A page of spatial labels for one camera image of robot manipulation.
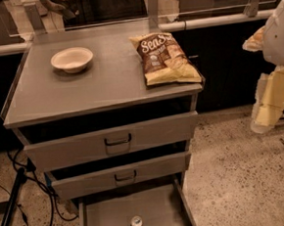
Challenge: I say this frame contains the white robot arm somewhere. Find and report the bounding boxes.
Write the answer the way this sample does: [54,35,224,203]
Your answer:
[243,0,284,133]

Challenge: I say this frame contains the brown yellow chip bag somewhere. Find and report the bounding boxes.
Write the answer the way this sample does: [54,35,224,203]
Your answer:
[129,32,203,86]

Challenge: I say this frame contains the white horizontal rail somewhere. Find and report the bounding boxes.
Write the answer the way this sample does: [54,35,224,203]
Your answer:
[159,10,273,32]

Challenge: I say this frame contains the black floor cables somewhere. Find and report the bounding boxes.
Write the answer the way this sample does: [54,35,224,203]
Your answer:
[0,143,80,226]

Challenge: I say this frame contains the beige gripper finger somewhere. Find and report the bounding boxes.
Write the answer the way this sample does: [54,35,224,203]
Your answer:
[242,27,265,52]
[250,66,284,133]

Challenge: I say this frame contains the grey top drawer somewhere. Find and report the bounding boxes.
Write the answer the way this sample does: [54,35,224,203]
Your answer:
[24,111,197,172]

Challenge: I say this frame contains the white paper bowl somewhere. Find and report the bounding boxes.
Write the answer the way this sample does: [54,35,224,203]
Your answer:
[50,47,93,73]

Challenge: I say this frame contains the grey open bottom drawer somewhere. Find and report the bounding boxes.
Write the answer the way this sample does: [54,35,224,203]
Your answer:
[78,175,197,226]

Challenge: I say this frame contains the grey middle drawer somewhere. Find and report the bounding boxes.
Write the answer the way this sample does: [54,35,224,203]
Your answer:
[51,152,191,200]

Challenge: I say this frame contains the black tripod leg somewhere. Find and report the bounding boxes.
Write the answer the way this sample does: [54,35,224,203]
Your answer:
[1,167,25,226]

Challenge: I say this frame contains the grey metal drawer cabinet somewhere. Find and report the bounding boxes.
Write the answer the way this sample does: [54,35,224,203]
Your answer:
[0,15,217,226]

